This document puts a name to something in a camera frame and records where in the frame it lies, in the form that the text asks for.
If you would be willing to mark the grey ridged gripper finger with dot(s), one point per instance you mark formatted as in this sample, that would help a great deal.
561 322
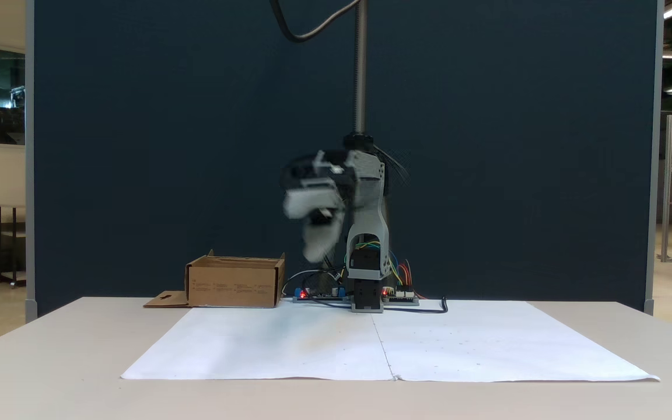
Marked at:
321 239

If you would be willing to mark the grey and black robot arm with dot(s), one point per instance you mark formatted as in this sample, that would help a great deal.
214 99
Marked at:
368 204

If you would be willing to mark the circuit board with blue parts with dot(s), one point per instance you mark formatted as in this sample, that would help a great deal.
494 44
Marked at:
318 296

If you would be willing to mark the circuit board with white connectors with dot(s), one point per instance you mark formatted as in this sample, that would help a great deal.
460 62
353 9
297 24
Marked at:
401 298

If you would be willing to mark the brown cardboard box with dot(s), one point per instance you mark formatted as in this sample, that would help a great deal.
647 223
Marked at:
231 287

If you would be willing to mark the white paper sheet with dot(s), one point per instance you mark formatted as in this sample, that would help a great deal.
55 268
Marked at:
266 344
546 344

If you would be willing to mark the black and silver tripod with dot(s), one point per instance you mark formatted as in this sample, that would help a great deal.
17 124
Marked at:
360 87

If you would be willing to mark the dark blue partition panel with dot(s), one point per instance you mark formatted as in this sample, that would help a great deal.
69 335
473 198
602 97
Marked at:
167 146

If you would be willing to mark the dark shelf cart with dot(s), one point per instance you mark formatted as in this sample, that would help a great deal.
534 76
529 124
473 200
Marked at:
12 245

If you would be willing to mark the framed wall window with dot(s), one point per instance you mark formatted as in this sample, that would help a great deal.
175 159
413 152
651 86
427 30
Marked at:
8 96

